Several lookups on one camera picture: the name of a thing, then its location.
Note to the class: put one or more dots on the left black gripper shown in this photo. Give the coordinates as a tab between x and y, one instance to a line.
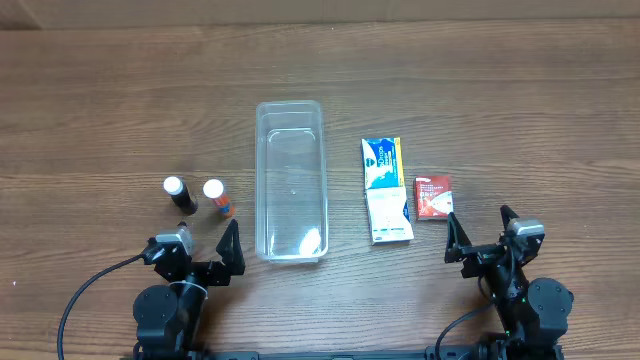
201	270

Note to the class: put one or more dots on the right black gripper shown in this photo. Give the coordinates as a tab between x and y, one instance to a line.
484	251

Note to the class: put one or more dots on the orange Redoxon tube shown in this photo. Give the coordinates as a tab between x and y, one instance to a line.
215	191

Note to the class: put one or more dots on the red medicine box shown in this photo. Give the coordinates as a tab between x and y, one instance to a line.
433	197

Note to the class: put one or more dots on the dark bottle white cap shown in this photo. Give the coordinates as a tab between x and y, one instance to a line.
179	193

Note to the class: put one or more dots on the clear plastic container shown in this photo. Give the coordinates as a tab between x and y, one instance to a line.
291	224

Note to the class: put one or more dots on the white medicine box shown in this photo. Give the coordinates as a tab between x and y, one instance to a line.
389	215

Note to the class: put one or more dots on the blue yellow cough drops box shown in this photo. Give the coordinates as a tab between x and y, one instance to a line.
382	163

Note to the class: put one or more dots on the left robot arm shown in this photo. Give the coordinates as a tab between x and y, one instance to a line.
168	316

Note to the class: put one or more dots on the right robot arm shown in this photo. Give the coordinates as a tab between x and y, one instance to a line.
534	314

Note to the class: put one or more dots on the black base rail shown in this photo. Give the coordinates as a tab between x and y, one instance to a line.
427	354

